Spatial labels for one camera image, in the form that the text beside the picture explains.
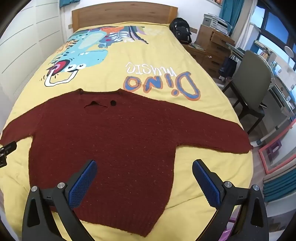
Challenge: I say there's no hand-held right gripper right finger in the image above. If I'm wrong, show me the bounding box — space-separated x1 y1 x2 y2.
192 159 270 241

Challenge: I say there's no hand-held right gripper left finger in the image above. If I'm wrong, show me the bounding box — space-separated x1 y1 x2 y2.
22 159 98 241

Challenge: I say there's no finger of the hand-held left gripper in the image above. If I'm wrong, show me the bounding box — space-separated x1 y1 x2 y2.
0 142 18 168

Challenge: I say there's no maroon knit sweater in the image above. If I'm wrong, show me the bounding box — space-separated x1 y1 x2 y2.
0 88 253 238

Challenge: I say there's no pink framed mirror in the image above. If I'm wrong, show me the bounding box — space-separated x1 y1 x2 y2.
258 137 296 175

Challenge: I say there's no teal striped cushion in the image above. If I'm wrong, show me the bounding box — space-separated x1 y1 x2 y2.
262 171 296 204

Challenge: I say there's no small purple stool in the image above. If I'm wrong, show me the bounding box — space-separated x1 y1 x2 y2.
266 141 283 156

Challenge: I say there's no white wardrobe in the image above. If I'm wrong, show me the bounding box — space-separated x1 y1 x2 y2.
0 0 72 107

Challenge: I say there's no white desk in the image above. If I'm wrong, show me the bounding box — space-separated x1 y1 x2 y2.
227 42 296 149

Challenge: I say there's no grey chair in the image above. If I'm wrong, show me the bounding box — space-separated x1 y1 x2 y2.
222 50 272 135

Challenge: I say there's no dark blue bag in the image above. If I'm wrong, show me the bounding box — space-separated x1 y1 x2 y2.
218 56 237 81

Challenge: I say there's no wooden drawer cabinet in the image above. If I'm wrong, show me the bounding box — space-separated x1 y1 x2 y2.
185 24 236 79

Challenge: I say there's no yellow printed blanket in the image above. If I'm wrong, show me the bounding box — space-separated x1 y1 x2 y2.
0 23 255 241

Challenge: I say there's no white desk lamp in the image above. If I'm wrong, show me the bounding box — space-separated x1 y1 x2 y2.
284 46 295 70

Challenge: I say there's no black backpack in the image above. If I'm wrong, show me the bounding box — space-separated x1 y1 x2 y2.
169 17 192 44

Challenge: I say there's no grey printer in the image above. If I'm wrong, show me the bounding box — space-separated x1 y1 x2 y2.
203 13 232 35

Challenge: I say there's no window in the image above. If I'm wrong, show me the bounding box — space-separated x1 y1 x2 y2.
250 9 296 70

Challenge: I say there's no wooden headboard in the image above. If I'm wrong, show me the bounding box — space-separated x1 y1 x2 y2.
72 3 178 33

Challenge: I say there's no teal curtain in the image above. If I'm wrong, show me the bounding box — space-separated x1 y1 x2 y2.
218 0 245 26

